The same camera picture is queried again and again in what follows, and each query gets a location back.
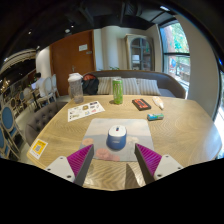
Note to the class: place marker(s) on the black and orange flat case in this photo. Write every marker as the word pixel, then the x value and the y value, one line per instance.
pixel 141 104

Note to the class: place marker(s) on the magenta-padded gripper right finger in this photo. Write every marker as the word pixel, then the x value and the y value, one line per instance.
pixel 168 166

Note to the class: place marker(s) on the white sticker sheet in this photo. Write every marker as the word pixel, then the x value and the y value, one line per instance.
pixel 85 111

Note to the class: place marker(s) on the white squeeze tube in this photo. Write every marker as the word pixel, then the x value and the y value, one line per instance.
pixel 158 102

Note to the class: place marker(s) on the black backpack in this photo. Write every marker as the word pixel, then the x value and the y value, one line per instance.
pixel 90 85

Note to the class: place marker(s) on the floral landscape print mouse pad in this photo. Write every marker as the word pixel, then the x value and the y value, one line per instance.
pixel 140 133

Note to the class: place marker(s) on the arched glass-door cabinet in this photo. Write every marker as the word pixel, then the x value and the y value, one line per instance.
pixel 140 53

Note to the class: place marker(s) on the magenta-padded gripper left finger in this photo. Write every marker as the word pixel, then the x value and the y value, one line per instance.
pixel 59 167

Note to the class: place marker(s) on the yellow and white code card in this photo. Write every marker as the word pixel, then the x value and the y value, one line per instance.
pixel 38 148

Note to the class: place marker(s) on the clear shaker bottle white lid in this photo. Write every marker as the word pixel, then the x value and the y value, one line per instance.
pixel 76 90

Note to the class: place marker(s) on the small teal packet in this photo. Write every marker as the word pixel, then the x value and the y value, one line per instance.
pixel 155 116

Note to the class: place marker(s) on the large black-framed window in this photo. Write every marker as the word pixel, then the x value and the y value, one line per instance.
pixel 176 56

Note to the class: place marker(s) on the white chairs group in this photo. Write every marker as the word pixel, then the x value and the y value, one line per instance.
pixel 49 90

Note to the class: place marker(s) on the green drink can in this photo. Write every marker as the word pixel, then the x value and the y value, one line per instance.
pixel 117 91

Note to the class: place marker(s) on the person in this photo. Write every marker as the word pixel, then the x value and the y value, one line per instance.
pixel 39 83

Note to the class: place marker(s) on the white and blue computer mouse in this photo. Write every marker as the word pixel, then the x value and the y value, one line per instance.
pixel 116 138

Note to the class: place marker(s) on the grey curved sofa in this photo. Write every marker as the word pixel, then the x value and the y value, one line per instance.
pixel 170 85

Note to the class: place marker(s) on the grey tufted armchair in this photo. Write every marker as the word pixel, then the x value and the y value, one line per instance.
pixel 41 121

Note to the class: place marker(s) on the brown wooden door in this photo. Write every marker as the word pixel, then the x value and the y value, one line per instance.
pixel 71 63

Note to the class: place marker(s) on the blue-backed chairs group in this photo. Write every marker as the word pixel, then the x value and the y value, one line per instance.
pixel 8 120

